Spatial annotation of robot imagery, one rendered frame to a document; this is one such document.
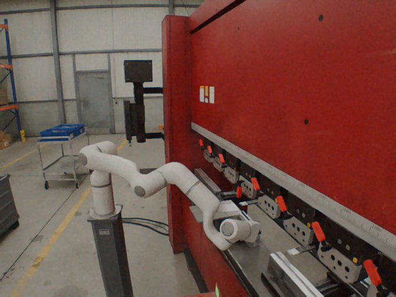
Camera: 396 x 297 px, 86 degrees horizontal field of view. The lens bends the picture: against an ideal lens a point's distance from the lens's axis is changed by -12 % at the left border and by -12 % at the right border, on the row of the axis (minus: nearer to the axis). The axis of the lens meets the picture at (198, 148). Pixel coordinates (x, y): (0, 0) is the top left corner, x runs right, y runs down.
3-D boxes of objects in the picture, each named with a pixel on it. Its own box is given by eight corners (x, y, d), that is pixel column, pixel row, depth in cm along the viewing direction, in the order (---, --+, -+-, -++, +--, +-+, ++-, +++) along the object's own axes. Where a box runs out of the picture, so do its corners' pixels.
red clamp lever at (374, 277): (365, 260, 54) (383, 299, 49) (375, 256, 55) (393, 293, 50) (359, 262, 55) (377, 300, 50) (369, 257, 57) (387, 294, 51)
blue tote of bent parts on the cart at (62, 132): (50, 138, 407) (49, 128, 402) (76, 137, 412) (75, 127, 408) (40, 142, 373) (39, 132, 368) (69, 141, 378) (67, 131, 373)
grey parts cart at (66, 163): (63, 171, 471) (56, 126, 445) (94, 171, 478) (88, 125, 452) (43, 190, 385) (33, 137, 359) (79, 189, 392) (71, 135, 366)
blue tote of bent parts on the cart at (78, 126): (61, 132, 448) (60, 124, 443) (85, 132, 453) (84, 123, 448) (53, 137, 413) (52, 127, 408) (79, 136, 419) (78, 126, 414)
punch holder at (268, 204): (257, 204, 113) (260, 173, 108) (271, 201, 115) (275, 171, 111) (275, 220, 99) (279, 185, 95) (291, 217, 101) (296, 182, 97)
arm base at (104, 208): (85, 220, 129) (79, 191, 124) (94, 204, 147) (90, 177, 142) (118, 219, 131) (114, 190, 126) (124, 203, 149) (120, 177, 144)
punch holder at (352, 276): (316, 257, 76) (325, 215, 72) (333, 250, 79) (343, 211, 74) (350, 287, 62) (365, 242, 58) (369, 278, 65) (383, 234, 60)
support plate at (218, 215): (188, 207, 147) (188, 206, 146) (227, 201, 154) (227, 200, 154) (197, 223, 130) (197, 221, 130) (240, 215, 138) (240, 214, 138)
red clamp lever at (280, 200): (276, 195, 91) (286, 219, 85) (284, 194, 92) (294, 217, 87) (274, 197, 92) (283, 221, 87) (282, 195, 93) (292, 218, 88)
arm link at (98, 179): (86, 185, 131) (81, 145, 125) (109, 174, 147) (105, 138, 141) (101, 189, 126) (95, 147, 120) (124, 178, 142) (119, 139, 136)
